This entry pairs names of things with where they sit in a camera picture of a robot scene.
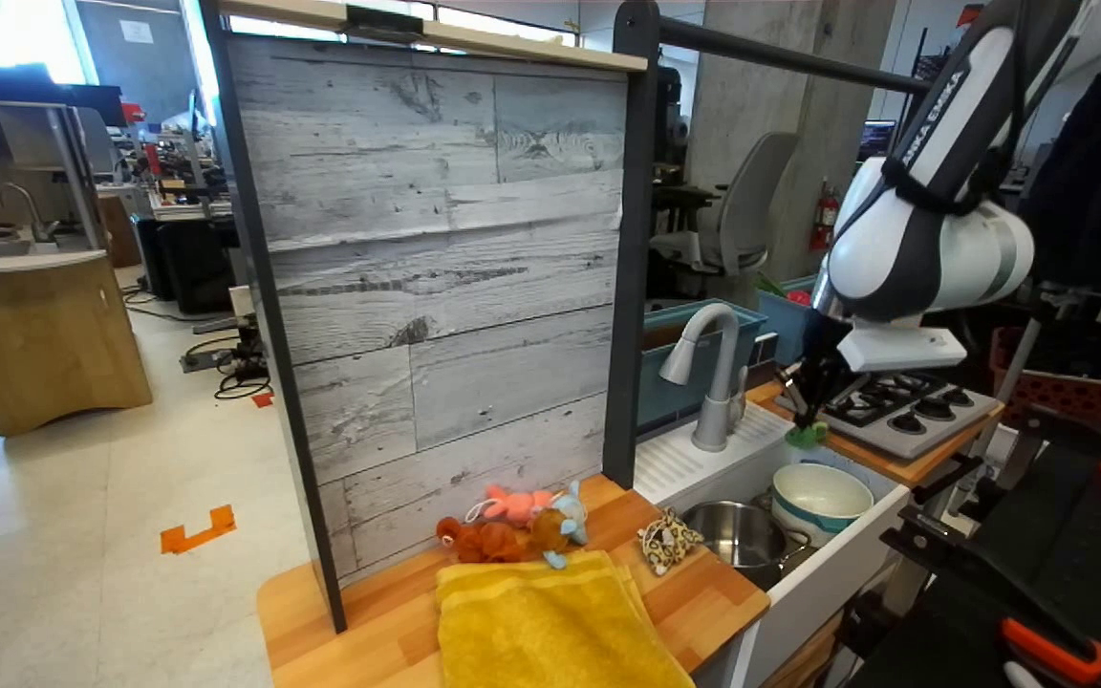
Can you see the black fabric cover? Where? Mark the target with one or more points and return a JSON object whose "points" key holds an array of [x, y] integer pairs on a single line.
{"points": [[1098, 193]]}

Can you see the wooden cabinet grey top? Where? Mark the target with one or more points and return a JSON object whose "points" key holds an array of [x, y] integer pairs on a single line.
{"points": [[41, 351]]}

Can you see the black storage case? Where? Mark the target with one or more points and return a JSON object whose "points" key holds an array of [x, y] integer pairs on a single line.
{"points": [[192, 261]]}

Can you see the light wooden plank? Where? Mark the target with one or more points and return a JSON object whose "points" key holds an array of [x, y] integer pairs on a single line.
{"points": [[515, 36]]}

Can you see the white black Franka arm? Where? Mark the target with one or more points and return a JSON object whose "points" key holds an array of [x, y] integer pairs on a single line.
{"points": [[919, 251]]}

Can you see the silver kitchen faucet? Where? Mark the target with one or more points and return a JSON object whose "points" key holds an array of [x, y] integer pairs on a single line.
{"points": [[717, 404]]}

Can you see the black grey toy stovetop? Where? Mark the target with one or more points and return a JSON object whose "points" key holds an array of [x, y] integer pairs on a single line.
{"points": [[916, 412]]}

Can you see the grey office chair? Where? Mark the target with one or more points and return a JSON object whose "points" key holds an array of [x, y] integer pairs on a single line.
{"points": [[741, 212]]}

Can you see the brown orange plushie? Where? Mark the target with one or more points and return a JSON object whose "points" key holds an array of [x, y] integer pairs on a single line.
{"points": [[496, 540]]}

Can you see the teal planter box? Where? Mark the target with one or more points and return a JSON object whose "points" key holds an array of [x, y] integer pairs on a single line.
{"points": [[671, 382], [781, 332]]}

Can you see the grey wood-look backsplash panel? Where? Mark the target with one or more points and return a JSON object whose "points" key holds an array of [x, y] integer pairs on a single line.
{"points": [[448, 253]]}

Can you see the light blue plushie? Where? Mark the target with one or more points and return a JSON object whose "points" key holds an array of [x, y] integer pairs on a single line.
{"points": [[572, 515]]}

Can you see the yellow terry towel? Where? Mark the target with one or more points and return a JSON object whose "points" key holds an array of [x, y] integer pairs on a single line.
{"points": [[553, 623]]}

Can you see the red fire extinguisher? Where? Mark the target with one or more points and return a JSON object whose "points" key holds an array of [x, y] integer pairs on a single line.
{"points": [[824, 218]]}

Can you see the white bowl teal outside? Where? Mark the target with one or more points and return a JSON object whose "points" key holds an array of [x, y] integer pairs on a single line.
{"points": [[818, 497]]}

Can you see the pink red plushie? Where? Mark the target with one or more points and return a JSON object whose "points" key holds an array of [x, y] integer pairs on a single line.
{"points": [[516, 506]]}

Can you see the orange plastic crate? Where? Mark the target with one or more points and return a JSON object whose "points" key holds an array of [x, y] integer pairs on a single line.
{"points": [[1066, 393]]}

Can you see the green yellow frog plushie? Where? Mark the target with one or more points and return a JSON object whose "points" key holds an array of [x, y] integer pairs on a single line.
{"points": [[806, 439]]}

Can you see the white farmhouse sink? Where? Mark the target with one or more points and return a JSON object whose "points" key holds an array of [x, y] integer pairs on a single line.
{"points": [[818, 580]]}

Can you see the black metal frame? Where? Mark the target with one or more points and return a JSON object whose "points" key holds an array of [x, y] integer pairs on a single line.
{"points": [[633, 253]]}

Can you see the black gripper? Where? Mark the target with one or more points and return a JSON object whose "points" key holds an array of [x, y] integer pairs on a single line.
{"points": [[818, 363]]}

